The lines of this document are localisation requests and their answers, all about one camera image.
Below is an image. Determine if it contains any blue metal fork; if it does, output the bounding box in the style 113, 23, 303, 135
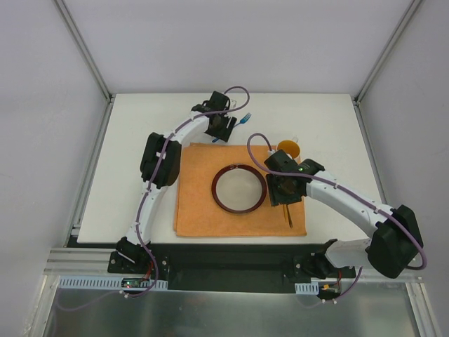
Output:
212, 113, 252, 143

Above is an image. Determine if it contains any gold spoon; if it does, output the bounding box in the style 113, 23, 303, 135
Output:
283, 204, 293, 228

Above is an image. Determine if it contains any white floral mug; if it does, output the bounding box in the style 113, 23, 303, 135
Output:
276, 136, 301, 159

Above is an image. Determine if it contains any red rimmed plate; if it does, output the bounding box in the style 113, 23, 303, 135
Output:
211, 164, 267, 214

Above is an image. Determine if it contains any orange cloth placemat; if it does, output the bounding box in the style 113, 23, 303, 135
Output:
174, 143, 307, 237

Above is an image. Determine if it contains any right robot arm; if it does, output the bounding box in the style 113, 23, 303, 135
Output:
264, 150, 427, 279

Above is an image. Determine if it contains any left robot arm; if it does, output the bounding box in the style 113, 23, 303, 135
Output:
107, 91, 242, 274

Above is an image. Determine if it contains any right white cable duct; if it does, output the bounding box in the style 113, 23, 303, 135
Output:
295, 282, 319, 296

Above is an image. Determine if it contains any white cable duct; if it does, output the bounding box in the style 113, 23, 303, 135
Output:
295, 282, 319, 296
58, 276, 168, 291

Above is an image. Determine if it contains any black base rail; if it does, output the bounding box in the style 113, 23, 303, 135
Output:
107, 239, 356, 293

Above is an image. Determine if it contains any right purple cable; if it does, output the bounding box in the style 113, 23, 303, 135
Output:
247, 132, 429, 306

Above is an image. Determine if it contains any purple cable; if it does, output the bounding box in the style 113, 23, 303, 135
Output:
247, 132, 429, 306
55, 85, 250, 312

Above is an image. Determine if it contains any left aluminium frame post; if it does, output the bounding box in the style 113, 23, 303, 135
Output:
52, 0, 115, 103

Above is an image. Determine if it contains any aluminium frame post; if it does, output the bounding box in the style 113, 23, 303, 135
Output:
353, 0, 424, 105
52, 0, 115, 103

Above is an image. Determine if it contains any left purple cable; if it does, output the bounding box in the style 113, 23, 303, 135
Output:
55, 85, 250, 312

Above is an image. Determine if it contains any aluminium front rail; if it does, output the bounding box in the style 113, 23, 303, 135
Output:
43, 247, 424, 283

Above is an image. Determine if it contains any right aluminium frame post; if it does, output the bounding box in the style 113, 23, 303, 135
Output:
353, 0, 424, 105

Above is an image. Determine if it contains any left white cable duct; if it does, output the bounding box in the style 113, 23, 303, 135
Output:
58, 276, 168, 291

